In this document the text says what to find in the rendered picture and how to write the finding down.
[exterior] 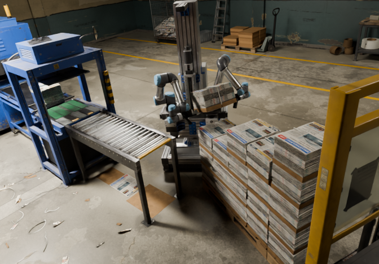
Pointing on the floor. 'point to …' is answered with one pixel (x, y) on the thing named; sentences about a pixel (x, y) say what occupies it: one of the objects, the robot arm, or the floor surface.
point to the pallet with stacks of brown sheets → (245, 38)
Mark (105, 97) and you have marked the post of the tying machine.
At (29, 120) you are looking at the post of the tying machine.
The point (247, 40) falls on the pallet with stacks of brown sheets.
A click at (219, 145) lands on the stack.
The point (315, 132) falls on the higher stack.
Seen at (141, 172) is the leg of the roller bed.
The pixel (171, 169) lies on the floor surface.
